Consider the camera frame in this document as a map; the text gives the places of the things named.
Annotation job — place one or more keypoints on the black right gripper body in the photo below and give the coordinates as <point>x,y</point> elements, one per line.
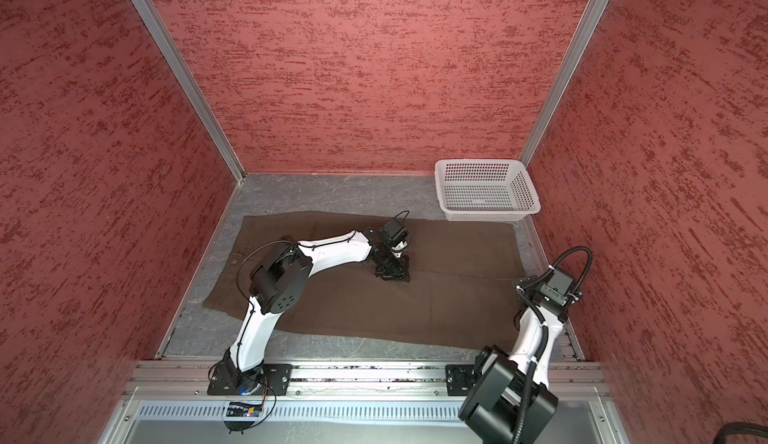
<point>530,282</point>

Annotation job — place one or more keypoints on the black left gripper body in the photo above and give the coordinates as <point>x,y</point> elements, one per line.
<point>390,266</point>

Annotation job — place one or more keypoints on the brown corduroy trousers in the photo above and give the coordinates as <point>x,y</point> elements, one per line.
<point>461,291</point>

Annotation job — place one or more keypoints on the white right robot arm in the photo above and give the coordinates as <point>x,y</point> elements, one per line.
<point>510,400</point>

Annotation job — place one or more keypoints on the white perforated plastic basket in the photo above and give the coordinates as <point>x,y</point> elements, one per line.
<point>491,190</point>

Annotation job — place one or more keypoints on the left small circuit board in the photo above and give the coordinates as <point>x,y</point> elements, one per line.
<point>243,410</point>

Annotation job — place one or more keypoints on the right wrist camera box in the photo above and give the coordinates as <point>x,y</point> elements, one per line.
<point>557,290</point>

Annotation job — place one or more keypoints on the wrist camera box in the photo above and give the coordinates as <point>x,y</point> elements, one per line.
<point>557,290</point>
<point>394,233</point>

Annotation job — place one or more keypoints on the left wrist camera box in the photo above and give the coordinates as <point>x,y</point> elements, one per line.
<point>394,233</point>

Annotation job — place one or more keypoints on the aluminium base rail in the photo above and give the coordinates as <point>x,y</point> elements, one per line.
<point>348,380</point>

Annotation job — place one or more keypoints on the white slotted cable duct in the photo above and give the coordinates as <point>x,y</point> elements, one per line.
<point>395,412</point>

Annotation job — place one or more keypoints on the aluminium right corner post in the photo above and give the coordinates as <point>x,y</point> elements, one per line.
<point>592,14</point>

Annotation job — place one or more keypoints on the aluminium corner post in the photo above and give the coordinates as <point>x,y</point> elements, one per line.
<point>151,18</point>
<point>592,14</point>

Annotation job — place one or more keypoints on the aluminium left corner post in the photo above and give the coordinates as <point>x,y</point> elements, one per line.
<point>151,18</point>

